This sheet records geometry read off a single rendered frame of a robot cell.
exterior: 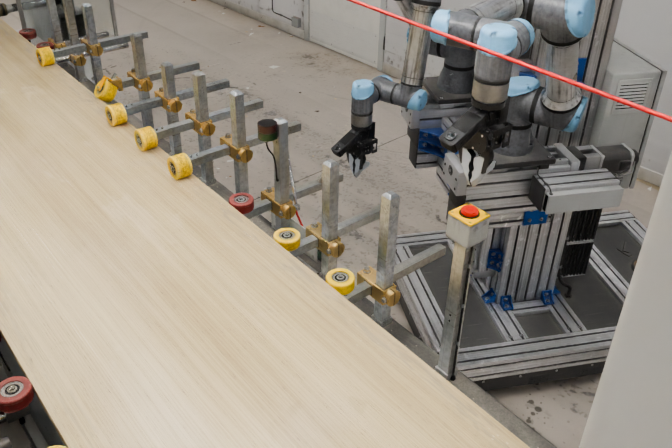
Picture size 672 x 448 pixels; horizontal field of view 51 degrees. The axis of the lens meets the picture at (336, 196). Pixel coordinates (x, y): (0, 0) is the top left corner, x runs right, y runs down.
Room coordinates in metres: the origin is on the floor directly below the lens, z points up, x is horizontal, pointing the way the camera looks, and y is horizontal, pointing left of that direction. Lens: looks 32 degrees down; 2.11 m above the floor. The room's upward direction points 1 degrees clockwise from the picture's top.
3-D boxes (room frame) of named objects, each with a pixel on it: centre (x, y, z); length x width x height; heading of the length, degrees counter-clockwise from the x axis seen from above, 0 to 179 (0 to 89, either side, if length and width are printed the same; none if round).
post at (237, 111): (2.13, 0.34, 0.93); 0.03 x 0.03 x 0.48; 40
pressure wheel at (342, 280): (1.50, -0.02, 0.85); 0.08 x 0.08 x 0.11
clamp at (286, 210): (1.95, 0.19, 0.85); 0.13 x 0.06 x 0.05; 40
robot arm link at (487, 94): (1.37, -0.32, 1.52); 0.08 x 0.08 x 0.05
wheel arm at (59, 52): (3.14, 1.14, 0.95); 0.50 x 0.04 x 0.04; 130
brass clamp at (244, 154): (2.15, 0.35, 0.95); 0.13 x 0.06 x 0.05; 40
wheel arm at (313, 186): (2.01, 0.15, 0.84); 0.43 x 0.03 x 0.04; 130
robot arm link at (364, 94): (2.21, -0.08, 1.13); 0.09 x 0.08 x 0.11; 146
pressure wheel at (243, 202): (1.88, 0.30, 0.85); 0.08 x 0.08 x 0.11
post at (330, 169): (1.75, 0.02, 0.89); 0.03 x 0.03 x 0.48; 40
